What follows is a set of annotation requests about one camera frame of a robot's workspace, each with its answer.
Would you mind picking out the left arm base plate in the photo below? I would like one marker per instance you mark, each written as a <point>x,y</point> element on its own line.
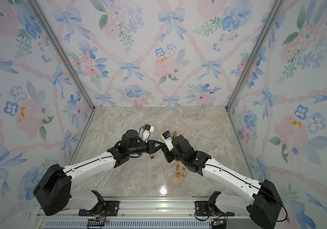
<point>106,208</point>

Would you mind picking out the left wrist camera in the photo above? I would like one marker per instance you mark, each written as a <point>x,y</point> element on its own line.
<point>148,130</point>

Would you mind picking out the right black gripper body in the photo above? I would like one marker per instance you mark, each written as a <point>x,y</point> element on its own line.
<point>170,155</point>

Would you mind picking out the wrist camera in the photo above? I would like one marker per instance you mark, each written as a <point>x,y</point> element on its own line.
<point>148,130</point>
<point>167,138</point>

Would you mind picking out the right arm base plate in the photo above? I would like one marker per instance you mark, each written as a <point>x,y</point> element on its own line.
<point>213,209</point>

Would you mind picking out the aluminium rail frame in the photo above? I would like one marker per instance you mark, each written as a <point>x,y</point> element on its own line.
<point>154,213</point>

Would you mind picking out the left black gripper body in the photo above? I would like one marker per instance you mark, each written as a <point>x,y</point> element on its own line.
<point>149,150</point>

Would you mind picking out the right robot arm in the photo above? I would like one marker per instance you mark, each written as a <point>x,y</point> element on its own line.
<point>259,200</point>

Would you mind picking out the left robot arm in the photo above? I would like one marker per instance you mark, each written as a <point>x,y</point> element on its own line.
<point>55,191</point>

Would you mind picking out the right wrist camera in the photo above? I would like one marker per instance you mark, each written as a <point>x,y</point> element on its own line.
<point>167,138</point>

